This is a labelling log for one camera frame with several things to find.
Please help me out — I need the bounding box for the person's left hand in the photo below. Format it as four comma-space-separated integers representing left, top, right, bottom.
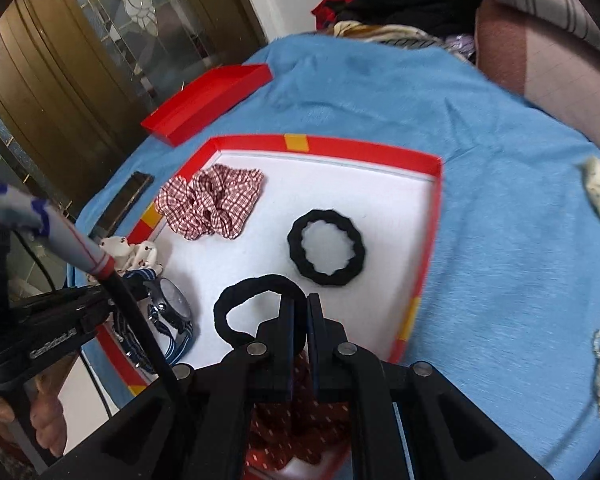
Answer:
0, 372, 70, 461

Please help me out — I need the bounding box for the red cloth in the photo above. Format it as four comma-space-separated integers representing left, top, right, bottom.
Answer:
311, 0, 363, 32

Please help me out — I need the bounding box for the thin black cable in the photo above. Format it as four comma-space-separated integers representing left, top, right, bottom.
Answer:
16, 231, 115, 420

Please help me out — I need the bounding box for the wooden door with glass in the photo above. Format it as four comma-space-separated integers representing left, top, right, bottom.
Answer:
0, 0, 268, 223

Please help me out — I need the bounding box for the red jewelry box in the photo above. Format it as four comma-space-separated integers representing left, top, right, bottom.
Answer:
94, 135, 445, 477

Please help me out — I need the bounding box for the black wristwatch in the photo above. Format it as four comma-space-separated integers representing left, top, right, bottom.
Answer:
99, 269, 193, 403

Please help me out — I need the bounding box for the wristwatch with blue striped strap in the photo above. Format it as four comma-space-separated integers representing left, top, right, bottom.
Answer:
111, 269, 197, 367

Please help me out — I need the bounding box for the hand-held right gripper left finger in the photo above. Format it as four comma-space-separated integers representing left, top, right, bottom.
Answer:
45, 296, 296, 480

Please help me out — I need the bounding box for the red box lid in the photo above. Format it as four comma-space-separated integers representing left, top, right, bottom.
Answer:
140, 63, 274, 147

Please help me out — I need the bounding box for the red checked scrunchie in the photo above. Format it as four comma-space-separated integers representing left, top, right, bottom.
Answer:
156, 164, 267, 242

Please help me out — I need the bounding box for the black rectangular case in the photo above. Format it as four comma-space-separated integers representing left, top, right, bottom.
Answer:
94, 171, 154, 237

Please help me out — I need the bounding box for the yellow patterned cloth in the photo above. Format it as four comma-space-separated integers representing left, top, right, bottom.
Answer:
329, 20, 448, 51

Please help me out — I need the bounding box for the dark red patterned scrunchie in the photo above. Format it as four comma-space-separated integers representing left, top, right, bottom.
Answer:
244, 352, 352, 472

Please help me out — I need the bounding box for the black garment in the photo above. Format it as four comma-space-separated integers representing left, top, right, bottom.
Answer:
325, 0, 488, 37

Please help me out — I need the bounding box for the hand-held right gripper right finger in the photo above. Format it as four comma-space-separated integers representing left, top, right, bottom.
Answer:
306, 293, 556, 480

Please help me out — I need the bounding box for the black hair tie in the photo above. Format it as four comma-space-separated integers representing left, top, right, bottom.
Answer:
213, 274, 307, 357

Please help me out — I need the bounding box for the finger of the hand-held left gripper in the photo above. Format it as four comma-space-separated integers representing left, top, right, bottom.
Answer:
107, 281, 154, 312

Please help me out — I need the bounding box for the blue blanket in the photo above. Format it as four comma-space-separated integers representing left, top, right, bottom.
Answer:
66, 31, 600, 480

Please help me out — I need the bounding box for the pink padded headboard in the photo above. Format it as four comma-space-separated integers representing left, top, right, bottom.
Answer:
474, 0, 600, 173

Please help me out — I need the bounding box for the purple cloth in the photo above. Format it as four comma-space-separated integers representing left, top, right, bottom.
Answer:
442, 33, 478, 63

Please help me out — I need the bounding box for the white dotted scrunchie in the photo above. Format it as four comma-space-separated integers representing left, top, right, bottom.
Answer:
99, 236, 162, 275

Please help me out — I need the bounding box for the black wavy scrunchie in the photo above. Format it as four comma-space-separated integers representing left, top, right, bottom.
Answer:
285, 207, 369, 289

